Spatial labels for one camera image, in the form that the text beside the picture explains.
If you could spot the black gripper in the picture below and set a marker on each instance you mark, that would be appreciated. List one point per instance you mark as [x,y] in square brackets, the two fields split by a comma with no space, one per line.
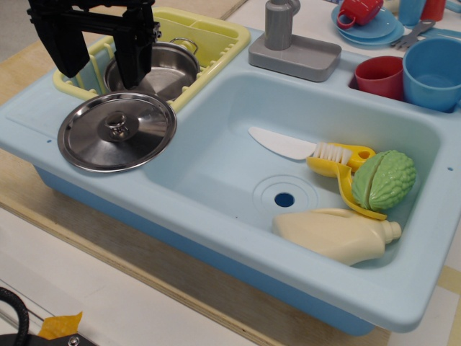
[60,24]

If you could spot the steel pot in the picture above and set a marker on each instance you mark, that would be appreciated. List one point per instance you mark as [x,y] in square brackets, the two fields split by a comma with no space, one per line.
[174,66]

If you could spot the steel pot lid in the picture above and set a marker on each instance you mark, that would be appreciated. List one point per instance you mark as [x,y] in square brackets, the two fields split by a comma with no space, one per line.
[116,132]

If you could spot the yellow dish rack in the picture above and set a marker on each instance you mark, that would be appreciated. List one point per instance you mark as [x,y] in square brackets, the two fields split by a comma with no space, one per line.
[219,42]

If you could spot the grey toy faucet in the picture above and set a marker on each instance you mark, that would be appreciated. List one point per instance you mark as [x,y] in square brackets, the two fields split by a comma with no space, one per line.
[281,51]

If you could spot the white and yellow toy knife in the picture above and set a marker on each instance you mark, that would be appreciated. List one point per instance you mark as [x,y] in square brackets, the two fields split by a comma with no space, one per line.
[284,144]

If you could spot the yellow dish brush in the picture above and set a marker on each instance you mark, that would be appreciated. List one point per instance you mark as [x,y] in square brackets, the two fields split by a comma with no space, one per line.
[343,174]

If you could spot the red mug on plates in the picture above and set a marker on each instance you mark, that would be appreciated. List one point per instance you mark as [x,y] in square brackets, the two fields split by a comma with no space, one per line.
[357,12]

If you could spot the red cup in sink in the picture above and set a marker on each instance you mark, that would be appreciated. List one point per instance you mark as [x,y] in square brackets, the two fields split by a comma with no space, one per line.
[382,76]

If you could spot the yellow tape piece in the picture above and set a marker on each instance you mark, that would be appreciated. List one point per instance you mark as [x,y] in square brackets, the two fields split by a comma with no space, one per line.
[60,326]

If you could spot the blue plate stack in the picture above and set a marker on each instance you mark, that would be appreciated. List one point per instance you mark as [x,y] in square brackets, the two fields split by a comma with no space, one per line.
[383,30]

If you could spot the black base with screw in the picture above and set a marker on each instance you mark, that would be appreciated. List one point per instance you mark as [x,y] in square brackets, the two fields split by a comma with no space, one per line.
[34,340]

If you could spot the light blue toy sink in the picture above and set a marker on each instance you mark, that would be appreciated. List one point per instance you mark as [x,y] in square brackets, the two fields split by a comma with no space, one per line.
[212,192]

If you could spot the grey toy fork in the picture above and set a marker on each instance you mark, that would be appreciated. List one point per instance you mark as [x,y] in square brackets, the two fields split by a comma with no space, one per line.
[408,40]

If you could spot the blue cup background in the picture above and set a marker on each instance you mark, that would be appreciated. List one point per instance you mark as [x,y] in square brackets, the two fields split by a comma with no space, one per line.
[410,11]

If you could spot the green toy cabbage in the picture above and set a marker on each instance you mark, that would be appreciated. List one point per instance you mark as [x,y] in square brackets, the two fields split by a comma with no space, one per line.
[383,180]

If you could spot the cream toy detergent bottle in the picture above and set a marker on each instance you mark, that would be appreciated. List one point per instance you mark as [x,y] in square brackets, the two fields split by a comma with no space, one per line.
[342,235]

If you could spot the blue cup in sink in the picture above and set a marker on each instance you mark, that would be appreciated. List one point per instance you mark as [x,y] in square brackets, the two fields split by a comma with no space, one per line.
[431,74]

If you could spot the red cup background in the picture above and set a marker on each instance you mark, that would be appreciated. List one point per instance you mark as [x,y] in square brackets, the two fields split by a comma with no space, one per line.
[433,10]

